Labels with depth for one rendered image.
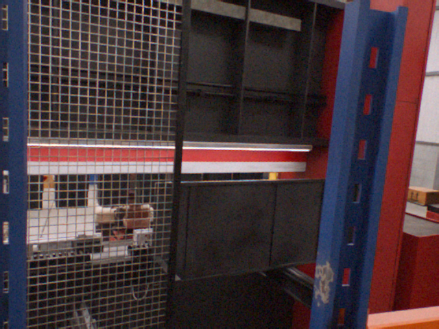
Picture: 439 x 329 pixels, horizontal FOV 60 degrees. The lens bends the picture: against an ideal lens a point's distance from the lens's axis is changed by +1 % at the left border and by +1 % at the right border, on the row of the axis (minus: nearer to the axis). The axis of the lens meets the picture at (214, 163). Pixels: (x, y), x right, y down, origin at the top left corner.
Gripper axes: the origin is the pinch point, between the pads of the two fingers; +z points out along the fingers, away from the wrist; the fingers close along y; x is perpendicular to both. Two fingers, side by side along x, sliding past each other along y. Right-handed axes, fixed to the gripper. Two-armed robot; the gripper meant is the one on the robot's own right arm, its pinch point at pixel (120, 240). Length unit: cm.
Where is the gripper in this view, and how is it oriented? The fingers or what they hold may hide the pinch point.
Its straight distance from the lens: 251.0
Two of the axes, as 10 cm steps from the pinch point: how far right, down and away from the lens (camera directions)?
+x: 8.0, -0.2, 5.9
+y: 5.9, -1.2, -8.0
